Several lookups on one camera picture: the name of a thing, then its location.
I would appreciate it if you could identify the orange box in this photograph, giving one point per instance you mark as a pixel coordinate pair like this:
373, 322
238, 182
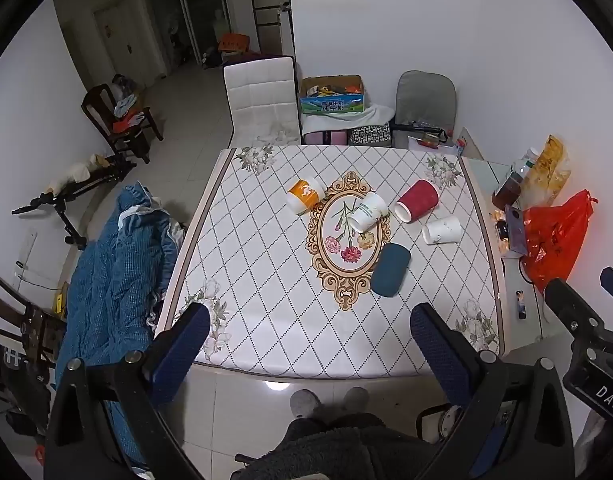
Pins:
235, 42

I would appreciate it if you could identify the person's dark fleece pants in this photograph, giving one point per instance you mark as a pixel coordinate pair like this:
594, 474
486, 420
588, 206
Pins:
331, 447

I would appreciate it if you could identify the grey cushioned chair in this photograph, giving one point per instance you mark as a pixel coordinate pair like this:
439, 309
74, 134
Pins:
426, 102

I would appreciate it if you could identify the dark teal cup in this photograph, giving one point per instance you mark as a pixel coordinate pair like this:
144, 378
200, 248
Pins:
390, 270

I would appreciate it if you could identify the dark wooden armchair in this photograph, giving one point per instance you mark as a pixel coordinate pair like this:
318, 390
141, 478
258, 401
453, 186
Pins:
16, 320

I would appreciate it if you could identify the white padded chair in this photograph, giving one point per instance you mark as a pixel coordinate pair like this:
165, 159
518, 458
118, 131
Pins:
259, 95

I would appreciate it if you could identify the floral diamond-pattern tablecloth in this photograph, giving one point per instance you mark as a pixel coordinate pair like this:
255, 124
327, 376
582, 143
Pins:
266, 270

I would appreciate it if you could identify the purple grey card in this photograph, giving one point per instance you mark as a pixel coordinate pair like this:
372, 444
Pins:
516, 230

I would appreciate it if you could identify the pink storage box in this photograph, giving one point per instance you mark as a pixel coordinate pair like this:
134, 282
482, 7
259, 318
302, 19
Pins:
326, 137

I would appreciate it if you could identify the clothes pile on chair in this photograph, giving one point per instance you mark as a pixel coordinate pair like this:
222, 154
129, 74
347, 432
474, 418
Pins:
127, 110

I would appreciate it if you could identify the black white patterned bag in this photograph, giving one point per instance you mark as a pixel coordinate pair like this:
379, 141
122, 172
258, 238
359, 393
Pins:
369, 135

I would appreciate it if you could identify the cardboard box with blue print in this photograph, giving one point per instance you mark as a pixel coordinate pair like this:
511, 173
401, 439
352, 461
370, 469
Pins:
331, 101

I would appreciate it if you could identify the orange patterned cup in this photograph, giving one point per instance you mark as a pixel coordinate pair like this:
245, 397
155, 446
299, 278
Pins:
306, 196

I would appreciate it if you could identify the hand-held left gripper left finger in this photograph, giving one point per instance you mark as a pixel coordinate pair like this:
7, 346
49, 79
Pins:
182, 342

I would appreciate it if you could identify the dark wooden chair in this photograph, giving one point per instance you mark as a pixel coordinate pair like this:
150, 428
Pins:
114, 125

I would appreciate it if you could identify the yellow snack bag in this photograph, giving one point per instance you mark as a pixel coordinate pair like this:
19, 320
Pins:
549, 170

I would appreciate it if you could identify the red cup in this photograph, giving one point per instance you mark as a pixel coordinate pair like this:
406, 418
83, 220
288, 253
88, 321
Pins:
417, 200

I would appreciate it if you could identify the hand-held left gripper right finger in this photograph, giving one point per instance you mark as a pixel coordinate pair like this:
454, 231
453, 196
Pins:
440, 355

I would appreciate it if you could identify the white cloth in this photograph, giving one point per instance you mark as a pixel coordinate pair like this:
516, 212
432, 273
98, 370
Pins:
349, 116

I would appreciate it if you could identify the black tripod stand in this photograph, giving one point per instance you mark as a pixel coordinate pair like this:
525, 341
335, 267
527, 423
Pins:
61, 197

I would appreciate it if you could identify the white marbled cup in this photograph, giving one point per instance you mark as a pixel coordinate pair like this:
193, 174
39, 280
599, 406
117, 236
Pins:
442, 230

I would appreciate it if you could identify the clear bottle with green label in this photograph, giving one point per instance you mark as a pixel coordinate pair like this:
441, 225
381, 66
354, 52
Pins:
525, 159

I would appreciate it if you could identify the red plastic bag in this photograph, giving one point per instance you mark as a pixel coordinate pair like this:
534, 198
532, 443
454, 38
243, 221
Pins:
556, 242

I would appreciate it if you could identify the blue quilted blanket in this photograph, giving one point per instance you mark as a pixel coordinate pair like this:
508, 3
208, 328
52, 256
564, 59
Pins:
116, 270

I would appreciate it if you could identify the grey slipper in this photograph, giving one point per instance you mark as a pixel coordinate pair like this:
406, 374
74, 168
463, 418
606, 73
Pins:
305, 402
356, 398

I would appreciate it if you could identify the white cup with green print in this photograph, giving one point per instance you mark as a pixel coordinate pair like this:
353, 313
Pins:
369, 212

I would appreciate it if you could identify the brown glass jar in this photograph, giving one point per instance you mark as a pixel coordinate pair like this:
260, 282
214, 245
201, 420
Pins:
506, 191

